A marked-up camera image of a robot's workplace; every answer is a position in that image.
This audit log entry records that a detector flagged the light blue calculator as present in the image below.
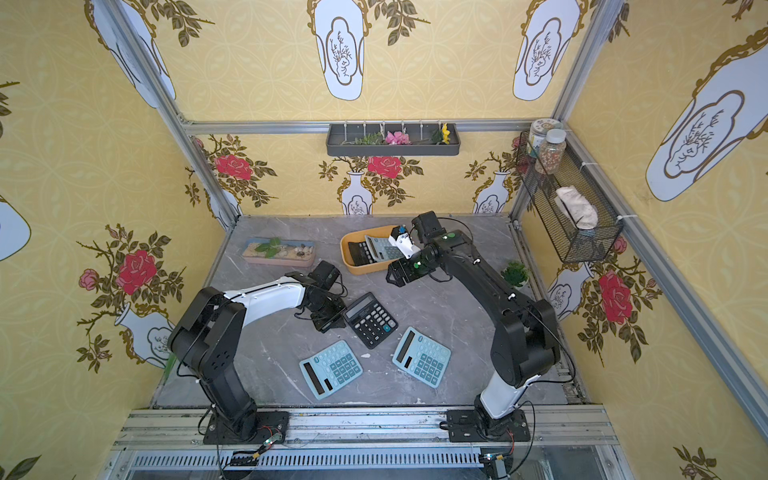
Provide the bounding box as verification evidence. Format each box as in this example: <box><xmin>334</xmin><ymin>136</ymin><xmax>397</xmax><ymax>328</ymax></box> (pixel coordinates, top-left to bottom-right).
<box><xmin>365</xmin><ymin>235</ymin><xmax>404</xmax><ymax>262</ymax></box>
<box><xmin>299</xmin><ymin>340</ymin><xmax>363</xmax><ymax>400</ymax></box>
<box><xmin>392</xmin><ymin>327</ymin><xmax>451</xmax><ymax>389</ymax></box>

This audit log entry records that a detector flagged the large black calculator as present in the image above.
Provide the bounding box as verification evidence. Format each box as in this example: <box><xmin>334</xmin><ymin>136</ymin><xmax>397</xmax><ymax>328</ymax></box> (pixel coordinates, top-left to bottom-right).
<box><xmin>342</xmin><ymin>292</ymin><xmax>399</xmax><ymax>350</ymax></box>

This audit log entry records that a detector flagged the small black calculator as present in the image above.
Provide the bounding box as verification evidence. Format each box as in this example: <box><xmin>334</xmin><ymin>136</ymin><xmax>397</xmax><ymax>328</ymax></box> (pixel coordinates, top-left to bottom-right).
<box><xmin>347</xmin><ymin>241</ymin><xmax>376</xmax><ymax>267</ymax></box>

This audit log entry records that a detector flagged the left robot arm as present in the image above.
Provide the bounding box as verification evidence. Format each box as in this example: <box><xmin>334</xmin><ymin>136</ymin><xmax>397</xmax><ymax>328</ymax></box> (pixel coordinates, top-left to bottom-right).
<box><xmin>167</xmin><ymin>272</ymin><xmax>346</xmax><ymax>439</ymax></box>

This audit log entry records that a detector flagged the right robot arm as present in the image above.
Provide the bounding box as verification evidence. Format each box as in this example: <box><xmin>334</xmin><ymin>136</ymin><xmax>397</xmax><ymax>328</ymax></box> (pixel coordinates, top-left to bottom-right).
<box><xmin>386</xmin><ymin>231</ymin><xmax>561</xmax><ymax>420</ymax></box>

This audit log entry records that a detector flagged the yellow storage box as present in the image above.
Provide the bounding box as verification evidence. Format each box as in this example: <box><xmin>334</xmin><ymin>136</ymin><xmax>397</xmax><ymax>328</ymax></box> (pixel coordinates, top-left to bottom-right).
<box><xmin>340</xmin><ymin>225</ymin><xmax>397</xmax><ymax>275</ymax></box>

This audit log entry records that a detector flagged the pink tray with plants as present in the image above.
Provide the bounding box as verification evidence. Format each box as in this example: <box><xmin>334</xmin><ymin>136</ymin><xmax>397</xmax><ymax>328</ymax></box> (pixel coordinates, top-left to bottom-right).
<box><xmin>240</xmin><ymin>237</ymin><xmax>316</xmax><ymax>268</ymax></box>

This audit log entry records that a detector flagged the small potted green plant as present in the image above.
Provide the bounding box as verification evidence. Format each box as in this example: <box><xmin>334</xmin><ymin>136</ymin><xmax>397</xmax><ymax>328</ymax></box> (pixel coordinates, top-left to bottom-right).
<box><xmin>501</xmin><ymin>261</ymin><xmax>530</xmax><ymax>289</ymax></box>

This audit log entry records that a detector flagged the pink artificial flower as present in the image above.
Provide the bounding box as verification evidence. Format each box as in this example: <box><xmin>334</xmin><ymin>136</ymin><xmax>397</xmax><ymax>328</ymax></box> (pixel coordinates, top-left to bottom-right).
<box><xmin>384</xmin><ymin>131</ymin><xmax>412</xmax><ymax>145</ymax></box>

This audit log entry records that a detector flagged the yellow artificial flower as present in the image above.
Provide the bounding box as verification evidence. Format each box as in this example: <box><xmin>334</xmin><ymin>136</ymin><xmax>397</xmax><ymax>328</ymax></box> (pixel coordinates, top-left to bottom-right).
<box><xmin>439</xmin><ymin>123</ymin><xmax>451</xmax><ymax>145</ymax></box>

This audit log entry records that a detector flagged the small circuit board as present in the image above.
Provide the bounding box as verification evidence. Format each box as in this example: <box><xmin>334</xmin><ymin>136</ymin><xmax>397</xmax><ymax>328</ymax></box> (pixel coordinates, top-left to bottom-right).
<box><xmin>228</xmin><ymin>452</ymin><xmax>259</xmax><ymax>468</ymax></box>

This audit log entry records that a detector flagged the white crumpled cloth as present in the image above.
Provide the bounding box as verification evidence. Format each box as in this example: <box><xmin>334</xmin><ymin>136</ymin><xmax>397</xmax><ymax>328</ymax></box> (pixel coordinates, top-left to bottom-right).
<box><xmin>554</xmin><ymin>186</ymin><xmax>599</xmax><ymax>230</ymax></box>

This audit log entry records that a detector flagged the glass jar with nuts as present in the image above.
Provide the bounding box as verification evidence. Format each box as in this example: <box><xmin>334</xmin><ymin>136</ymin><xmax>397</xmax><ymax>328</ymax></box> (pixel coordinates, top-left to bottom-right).
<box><xmin>534</xmin><ymin>129</ymin><xmax>567</xmax><ymax>174</ymax></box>

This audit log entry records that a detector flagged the glass jar patterned lid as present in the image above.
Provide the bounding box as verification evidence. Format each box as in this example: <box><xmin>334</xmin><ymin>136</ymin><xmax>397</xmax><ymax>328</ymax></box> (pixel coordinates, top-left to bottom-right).
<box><xmin>527</xmin><ymin>118</ymin><xmax>562</xmax><ymax>156</ymax></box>

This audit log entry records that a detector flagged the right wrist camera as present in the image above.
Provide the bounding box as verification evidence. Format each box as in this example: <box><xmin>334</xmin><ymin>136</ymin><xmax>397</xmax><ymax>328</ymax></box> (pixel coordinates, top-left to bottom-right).
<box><xmin>388</xmin><ymin>225</ymin><xmax>420</xmax><ymax>259</ymax></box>

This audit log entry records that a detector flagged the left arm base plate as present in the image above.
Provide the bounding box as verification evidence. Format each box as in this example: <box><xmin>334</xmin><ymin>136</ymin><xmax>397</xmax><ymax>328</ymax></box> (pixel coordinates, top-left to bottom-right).
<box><xmin>203</xmin><ymin>411</ymin><xmax>290</xmax><ymax>446</ymax></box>

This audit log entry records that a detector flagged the grey wall shelf tray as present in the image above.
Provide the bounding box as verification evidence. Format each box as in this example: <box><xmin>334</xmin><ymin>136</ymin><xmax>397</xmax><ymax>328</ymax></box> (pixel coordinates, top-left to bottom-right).
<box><xmin>325</xmin><ymin>121</ymin><xmax>462</xmax><ymax>157</ymax></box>

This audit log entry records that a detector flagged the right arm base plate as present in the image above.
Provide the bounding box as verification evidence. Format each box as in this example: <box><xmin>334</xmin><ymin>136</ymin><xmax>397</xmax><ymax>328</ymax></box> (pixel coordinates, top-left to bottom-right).
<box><xmin>439</xmin><ymin>409</ymin><xmax>531</xmax><ymax>443</ymax></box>

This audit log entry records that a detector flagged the black wire wall basket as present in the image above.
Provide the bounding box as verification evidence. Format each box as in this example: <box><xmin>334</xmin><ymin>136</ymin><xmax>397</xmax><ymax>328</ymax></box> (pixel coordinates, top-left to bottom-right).
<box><xmin>523</xmin><ymin>147</ymin><xmax>624</xmax><ymax>263</ymax></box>

